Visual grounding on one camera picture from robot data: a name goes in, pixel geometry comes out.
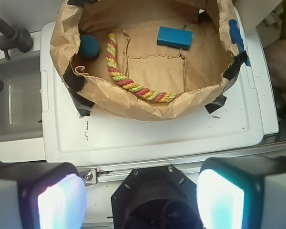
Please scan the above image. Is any blue tape strip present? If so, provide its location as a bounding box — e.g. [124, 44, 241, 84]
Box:
[228, 19, 246, 54]

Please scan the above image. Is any blue rectangular block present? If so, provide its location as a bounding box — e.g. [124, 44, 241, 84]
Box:
[157, 26, 193, 50]

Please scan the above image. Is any brown paper bag bin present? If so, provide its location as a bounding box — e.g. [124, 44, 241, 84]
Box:
[50, 0, 248, 121]

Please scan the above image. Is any grey faucet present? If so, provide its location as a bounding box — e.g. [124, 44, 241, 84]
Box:
[0, 18, 33, 60]

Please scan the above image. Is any gripper right finger translucent pad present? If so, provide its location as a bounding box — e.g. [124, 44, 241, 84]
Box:
[196, 156, 286, 229]

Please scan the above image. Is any white plastic tray lid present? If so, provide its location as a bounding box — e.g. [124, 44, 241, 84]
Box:
[41, 6, 279, 167]

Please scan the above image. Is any aluminium extrusion rail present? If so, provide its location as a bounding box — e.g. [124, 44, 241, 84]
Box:
[77, 141, 286, 186]

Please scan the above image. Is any gripper left finger translucent pad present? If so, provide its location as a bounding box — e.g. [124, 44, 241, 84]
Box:
[0, 162, 87, 229]

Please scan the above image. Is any multicolour twisted rope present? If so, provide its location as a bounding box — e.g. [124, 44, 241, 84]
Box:
[105, 33, 184, 104]

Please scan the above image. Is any metal corner bracket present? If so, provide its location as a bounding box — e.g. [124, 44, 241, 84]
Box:
[79, 167, 101, 186]

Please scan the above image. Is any white sink basin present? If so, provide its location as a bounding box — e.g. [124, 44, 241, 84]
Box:
[0, 51, 43, 142]

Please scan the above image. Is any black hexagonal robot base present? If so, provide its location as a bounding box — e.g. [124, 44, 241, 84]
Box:
[111, 165, 204, 229]

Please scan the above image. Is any blue felt ball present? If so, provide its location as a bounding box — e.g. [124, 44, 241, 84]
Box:
[79, 34, 99, 58]

